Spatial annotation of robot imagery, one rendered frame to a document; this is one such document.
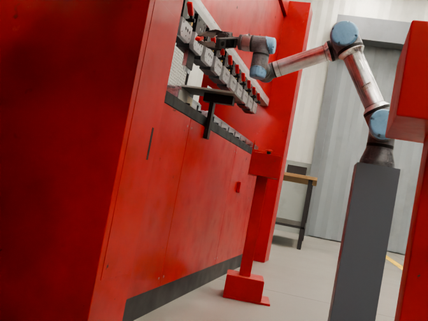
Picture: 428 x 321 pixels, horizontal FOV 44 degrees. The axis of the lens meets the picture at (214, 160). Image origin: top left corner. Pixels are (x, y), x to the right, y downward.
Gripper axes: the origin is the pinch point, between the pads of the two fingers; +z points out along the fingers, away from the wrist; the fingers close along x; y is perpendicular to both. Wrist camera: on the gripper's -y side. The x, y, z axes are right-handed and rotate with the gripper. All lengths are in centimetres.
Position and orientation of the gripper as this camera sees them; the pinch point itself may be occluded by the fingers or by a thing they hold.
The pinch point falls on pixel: (199, 38)
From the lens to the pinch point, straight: 253.2
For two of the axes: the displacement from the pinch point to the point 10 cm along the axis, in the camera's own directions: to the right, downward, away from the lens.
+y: 3.0, -3.1, 9.0
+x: 0.7, -9.4, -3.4
